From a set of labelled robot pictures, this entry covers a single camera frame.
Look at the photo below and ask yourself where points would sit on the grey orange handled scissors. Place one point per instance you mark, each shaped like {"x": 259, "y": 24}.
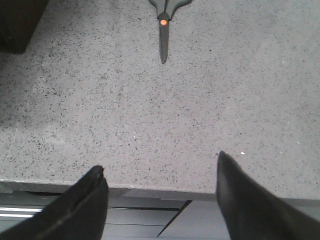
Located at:
{"x": 165, "y": 10}

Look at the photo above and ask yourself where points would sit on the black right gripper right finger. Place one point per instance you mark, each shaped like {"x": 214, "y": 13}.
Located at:
{"x": 251, "y": 212}

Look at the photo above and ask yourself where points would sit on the dark wooden drawer cabinet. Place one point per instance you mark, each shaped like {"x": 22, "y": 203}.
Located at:
{"x": 18, "y": 21}

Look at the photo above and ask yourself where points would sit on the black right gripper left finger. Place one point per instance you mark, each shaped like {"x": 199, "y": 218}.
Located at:
{"x": 78, "y": 214}

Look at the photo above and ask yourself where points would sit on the black appliance below counter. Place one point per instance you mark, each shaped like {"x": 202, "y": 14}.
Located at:
{"x": 132, "y": 217}

